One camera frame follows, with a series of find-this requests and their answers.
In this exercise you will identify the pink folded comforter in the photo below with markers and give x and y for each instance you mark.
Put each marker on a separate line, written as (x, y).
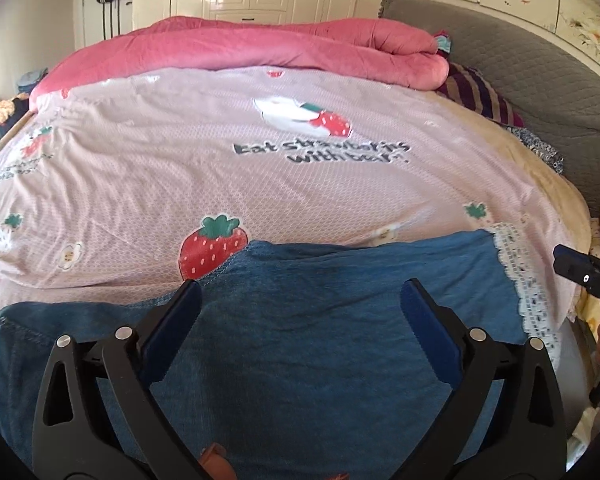
(369, 48)

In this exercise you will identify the blue denim pants lace hem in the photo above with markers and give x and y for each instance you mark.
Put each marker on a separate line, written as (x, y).
(301, 364)

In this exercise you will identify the grey quilted headboard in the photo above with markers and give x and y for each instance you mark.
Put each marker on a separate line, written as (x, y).
(557, 96)

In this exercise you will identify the clothes pile on bench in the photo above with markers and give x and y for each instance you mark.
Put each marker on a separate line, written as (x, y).
(13, 109)

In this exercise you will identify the striped purple pillow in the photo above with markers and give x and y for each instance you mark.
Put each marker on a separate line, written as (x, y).
(467, 87)

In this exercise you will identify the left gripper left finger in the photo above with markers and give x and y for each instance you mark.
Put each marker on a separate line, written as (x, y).
(72, 436)

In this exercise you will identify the pink strawberry bed sheet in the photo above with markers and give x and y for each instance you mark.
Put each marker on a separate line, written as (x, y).
(101, 187)

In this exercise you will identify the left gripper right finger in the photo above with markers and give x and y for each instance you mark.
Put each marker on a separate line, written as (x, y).
(503, 418)

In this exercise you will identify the blue floral pillow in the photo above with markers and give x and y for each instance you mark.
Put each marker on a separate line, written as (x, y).
(545, 151)

